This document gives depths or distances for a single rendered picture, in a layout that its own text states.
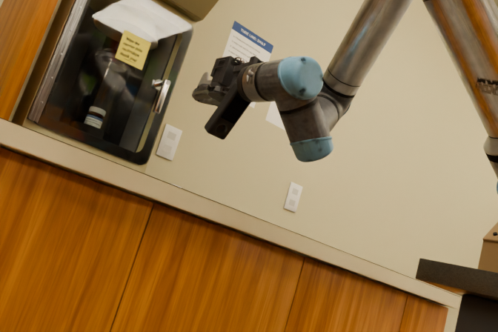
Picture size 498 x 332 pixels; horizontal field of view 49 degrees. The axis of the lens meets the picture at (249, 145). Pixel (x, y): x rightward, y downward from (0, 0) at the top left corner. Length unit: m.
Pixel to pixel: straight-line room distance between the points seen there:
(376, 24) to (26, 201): 0.69
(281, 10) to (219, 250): 1.30
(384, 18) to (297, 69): 0.18
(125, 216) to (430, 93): 2.20
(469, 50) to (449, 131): 2.33
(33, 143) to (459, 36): 0.70
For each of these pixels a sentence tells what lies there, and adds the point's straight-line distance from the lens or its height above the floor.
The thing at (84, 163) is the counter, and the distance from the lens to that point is 1.03.
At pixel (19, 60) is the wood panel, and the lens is 1.22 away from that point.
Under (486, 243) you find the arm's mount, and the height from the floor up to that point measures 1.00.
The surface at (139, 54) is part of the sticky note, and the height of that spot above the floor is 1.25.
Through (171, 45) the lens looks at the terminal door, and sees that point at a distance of 1.45.
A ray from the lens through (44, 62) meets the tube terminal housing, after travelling 1.36.
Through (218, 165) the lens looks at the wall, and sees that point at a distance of 2.05.
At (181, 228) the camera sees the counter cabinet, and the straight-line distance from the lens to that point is 1.17.
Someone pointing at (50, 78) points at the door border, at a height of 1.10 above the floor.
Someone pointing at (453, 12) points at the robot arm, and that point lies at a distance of 0.84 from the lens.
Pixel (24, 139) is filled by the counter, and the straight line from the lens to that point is 1.00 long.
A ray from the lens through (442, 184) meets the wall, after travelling 3.13.
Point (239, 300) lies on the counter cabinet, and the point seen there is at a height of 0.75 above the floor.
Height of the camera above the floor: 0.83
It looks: 12 degrees up
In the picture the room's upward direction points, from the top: 17 degrees clockwise
